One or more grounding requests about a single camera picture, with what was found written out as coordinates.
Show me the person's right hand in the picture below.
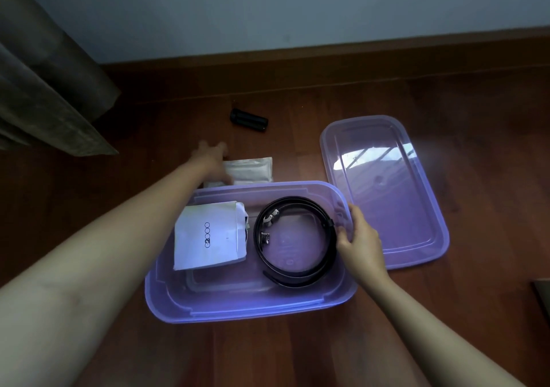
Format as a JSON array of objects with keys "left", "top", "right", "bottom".
[{"left": 336, "top": 204, "right": 390, "bottom": 293}]

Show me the person's left hand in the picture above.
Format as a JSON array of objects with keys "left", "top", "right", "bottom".
[{"left": 188, "top": 141, "right": 235, "bottom": 187}]

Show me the black belt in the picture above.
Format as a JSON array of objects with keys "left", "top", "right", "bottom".
[{"left": 253, "top": 196, "right": 338, "bottom": 288}]

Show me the white packet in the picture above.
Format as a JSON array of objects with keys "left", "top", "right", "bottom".
[{"left": 202, "top": 157, "right": 274, "bottom": 190}]

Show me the small black cylinder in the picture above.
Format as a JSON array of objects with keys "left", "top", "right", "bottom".
[{"left": 229, "top": 107, "right": 269, "bottom": 133}]

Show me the purple container lid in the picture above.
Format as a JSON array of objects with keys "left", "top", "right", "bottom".
[
  {"left": 319, "top": 115, "right": 451, "bottom": 271},
  {"left": 144, "top": 180, "right": 360, "bottom": 325}
]

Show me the small white box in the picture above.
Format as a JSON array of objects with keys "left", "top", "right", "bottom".
[{"left": 173, "top": 201, "right": 251, "bottom": 271}]

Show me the brown curtain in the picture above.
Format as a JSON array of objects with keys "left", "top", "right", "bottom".
[{"left": 0, "top": 0, "right": 123, "bottom": 158}]

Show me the person's left forearm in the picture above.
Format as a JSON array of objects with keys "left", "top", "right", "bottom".
[{"left": 0, "top": 158, "right": 207, "bottom": 387}]

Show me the person's right forearm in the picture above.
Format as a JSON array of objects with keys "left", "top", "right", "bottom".
[{"left": 365, "top": 278, "right": 525, "bottom": 387}]

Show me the brown wooden baseboard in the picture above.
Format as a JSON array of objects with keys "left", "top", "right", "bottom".
[{"left": 101, "top": 28, "right": 550, "bottom": 104}]

